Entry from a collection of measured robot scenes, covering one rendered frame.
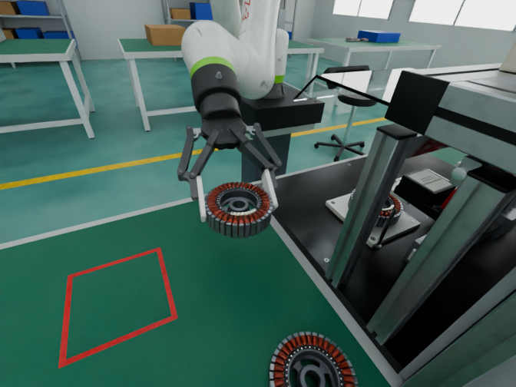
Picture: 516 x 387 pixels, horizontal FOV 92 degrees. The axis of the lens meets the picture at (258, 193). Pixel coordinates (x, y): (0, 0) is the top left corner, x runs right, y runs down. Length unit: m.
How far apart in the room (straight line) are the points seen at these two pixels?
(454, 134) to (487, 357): 0.20
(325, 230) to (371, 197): 0.24
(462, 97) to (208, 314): 0.42
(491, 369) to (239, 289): 0.33
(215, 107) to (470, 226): 0.39
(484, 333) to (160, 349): 0.38
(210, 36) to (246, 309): 0.50
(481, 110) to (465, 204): 0.09
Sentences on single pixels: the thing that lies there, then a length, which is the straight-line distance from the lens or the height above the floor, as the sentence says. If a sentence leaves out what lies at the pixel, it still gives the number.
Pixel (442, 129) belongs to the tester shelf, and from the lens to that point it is 0.27.
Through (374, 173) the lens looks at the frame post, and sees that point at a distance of 0.34.
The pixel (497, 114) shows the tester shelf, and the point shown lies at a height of 1.10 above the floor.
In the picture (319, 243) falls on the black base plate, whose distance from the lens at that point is 0.54.
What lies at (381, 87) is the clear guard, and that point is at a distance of 0.45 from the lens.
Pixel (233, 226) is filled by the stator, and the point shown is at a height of 0.89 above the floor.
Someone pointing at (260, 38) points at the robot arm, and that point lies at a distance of 0.68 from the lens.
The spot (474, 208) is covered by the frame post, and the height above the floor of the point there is 1.03.
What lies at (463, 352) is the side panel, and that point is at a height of 0.90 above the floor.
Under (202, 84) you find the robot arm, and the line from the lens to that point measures 0.50.
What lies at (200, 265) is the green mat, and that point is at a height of 0.75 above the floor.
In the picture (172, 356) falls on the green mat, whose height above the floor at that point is 0.75.
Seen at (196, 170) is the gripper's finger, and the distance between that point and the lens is 0.43.
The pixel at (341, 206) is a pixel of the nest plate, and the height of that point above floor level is 0.78.
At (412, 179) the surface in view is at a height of 0.92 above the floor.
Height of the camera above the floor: 1.16
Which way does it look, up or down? 37 degrees down
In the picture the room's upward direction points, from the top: 4 degrees clockwise
